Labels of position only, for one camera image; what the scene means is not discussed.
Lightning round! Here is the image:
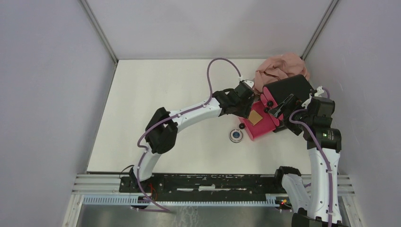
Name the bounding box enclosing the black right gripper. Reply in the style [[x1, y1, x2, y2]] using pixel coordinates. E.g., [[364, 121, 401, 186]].
[[269, 94, 314, 136]]

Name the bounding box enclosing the square tan makeup sponge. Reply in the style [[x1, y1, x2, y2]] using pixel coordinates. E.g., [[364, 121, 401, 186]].
[[247, 110, 263, 126]]

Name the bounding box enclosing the pink top drawer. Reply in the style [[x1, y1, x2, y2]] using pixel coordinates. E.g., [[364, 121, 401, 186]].
[[261, 86, 277, 107]]

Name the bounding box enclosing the pink drawer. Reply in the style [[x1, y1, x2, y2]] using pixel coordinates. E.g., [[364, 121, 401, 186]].
[[260, 93, 283, 125], [261, 86, 277, 107], [239, 101, 279, 141]]

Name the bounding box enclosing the round clear powder jar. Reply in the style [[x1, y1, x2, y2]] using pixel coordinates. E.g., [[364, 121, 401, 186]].
[[229, 129, 244, 143]]

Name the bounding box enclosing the black drawer organizer case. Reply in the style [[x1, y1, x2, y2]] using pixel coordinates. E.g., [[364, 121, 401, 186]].
[[262, 74, 314, 133]]

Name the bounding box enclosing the pink bottom drawer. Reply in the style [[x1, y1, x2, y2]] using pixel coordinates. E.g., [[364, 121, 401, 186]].
[[239, 101, 279, 141]]

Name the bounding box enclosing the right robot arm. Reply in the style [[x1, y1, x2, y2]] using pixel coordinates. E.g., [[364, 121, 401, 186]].
[[269, 94, 343, 227]]

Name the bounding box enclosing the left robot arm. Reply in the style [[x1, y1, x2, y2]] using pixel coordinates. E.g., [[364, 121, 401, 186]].
[[131, 80, 254, 192]]

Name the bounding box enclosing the pink crumpled cloth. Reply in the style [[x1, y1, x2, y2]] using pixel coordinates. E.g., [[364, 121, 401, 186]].
[[253, 52, 310, 94]]

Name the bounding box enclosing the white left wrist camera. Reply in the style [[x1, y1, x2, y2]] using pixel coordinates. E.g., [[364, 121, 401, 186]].
[[239, 76, 254, 91]]

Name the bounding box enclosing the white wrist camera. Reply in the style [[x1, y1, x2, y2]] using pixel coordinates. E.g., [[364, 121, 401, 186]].
[[239, 76, 254, 91], [310, 86, 330, 98]]

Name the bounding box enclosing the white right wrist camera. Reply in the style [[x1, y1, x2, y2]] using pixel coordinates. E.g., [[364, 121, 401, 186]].
[[310, 86, 330, 98]]

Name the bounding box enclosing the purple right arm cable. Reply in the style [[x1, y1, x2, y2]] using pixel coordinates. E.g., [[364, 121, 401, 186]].
[[288, 87, 333, 227]]

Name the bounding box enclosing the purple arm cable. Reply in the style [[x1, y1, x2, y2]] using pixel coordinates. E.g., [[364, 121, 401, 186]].
[[288, 87, 333, 227], [136, 57, 244, 214]]

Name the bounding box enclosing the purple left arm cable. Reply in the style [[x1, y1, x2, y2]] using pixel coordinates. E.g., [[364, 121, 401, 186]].
[[136, 57, 244, 214]]

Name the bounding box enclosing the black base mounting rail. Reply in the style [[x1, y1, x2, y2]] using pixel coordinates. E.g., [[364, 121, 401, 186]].
[[119, 173, 294, 203]]

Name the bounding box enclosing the aluminium frame rail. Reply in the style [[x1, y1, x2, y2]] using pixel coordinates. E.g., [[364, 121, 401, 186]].
[[62, 168, 359, 227]]

